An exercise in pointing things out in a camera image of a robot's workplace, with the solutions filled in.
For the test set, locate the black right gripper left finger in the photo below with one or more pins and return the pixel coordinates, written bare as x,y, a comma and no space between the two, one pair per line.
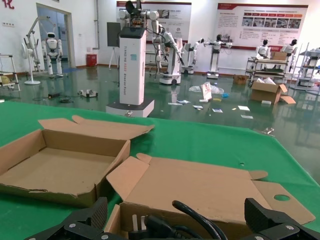
82,225

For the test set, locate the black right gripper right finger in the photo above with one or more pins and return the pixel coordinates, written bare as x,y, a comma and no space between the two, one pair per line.
275,225

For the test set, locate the open cardboard box torn rim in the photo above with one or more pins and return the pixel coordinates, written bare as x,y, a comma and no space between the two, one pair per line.
62,165

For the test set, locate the large open cardboard box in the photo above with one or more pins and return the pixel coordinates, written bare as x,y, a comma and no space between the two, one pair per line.
262,95

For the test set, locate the small brown cardboard box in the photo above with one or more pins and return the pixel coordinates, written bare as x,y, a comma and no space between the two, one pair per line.
240,80

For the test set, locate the closed cardboard box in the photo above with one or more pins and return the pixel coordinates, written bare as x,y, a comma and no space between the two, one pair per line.
278,56

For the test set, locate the printed leaflet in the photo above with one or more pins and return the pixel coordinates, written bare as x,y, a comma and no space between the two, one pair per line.
197,107
246,116
217,110

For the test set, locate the green table cloth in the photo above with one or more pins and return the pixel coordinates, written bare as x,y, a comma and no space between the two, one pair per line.
200,140

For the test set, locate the white paper sheet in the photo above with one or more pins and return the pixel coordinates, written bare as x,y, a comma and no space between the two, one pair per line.
243,108

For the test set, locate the white foam block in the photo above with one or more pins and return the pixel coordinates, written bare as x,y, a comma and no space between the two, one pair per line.
266,102

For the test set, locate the white floor device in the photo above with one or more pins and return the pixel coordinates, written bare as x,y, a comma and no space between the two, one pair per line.
87,93

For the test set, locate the black power strip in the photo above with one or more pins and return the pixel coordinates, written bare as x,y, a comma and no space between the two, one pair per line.
53,95

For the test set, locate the yellow sponge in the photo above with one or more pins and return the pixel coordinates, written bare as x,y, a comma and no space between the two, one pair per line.
217,99

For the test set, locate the blue glove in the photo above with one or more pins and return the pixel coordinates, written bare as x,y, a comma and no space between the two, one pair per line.
225,95

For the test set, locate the white shelf rack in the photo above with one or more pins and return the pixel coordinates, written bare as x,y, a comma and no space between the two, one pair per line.
306,82

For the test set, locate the clear plastic bag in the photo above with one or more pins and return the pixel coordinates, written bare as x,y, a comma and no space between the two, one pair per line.
217,89

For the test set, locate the white paper bag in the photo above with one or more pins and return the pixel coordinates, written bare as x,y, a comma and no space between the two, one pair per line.
207,92

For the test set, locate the white standing fan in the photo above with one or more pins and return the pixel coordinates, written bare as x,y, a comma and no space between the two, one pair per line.
32,82

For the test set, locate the metal workbench trolley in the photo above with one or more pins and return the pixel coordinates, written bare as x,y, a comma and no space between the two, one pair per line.
267,73

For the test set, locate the red bin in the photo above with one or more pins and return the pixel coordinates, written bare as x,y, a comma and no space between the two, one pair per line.
91,60

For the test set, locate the white column robot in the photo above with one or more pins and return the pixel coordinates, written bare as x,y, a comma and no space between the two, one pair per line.
132,62

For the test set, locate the black-headed white robot torso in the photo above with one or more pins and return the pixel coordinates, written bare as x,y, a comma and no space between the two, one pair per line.
290,48
263,51

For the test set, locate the white wheeled robot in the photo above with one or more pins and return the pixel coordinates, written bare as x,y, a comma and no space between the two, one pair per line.
192,50
172,72

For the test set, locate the white robot with outstretched arms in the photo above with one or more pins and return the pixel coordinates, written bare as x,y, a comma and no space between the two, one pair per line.
215,57

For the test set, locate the white humanoid robot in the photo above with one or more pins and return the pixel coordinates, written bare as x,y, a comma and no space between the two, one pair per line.
52,43

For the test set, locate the black monitor on stand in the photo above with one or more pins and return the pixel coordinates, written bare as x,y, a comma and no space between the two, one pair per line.
113,33

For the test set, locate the glass doorway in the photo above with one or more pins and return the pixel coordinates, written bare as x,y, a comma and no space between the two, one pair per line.
62,25

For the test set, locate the white wall pipe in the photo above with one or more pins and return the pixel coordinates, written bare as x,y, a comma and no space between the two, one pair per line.
98,25

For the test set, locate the white gantry frame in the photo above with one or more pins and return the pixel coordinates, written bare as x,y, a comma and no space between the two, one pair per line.
33,25

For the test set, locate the white wall switch panel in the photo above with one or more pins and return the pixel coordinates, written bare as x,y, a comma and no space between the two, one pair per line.
8,24

